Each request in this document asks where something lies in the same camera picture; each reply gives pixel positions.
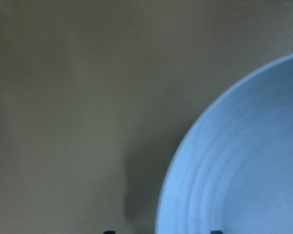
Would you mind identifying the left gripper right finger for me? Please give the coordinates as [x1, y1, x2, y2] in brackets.
[210, 230, 223, 234]

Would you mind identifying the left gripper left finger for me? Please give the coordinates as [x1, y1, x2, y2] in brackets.
[104, 230, 115, 234]

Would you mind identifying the blue round plate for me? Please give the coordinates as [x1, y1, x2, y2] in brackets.
[155, 54, 293, 234]

